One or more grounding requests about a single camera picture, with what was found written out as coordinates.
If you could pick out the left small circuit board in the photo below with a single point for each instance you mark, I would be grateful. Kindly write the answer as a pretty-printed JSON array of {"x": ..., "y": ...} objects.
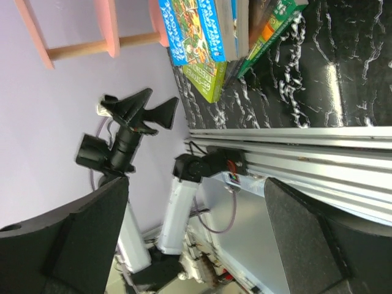
[{"x": 232, "y": 179}]

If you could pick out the green 65-storey treehouse book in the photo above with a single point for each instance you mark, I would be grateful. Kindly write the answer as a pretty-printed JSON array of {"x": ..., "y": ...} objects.
[{"x": 208, "y": 79}]

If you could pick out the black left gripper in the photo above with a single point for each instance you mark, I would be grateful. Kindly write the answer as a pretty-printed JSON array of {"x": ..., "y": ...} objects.
[{"x": 116, "y": 160}]

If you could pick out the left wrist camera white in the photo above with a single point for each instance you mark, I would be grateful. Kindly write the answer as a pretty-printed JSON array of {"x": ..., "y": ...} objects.
[{"x": 102, "y": 111}]

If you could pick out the green bottom book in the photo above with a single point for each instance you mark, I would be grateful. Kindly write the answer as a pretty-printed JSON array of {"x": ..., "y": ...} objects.
[{"x": 282, "y": 15}]

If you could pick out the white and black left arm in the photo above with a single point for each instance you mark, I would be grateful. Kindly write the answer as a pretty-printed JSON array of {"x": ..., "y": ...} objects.
[{"x": 151, "y": 269}]

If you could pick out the pink three-tier shelf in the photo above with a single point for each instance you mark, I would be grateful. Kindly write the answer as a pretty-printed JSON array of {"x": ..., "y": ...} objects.
[{"x": 68, "y": 29}]

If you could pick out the blue 26-storey treehouse book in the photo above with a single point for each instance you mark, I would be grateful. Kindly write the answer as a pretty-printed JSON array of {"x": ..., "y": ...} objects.
[{"x": 204, "y": 31}]

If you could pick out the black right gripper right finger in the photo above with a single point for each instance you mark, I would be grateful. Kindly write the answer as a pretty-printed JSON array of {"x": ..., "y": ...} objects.
[{"x": 325, "y": 249}]

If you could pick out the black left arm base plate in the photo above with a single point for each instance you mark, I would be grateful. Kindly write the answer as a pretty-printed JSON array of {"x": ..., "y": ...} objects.
[{"x": 223, "y": 159}]

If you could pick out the aluminium mounting rail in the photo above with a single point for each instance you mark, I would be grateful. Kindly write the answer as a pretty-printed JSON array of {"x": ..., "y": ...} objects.
[{"x": 347, "y": 167}]

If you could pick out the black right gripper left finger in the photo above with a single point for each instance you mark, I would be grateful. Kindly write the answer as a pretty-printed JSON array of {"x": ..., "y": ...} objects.
[{"x": 66, "y": 250}]

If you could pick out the dark Tale of Two Cities book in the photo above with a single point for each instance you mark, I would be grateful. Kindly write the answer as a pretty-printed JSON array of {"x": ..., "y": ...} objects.
[{"x": 259, "y": 14}]

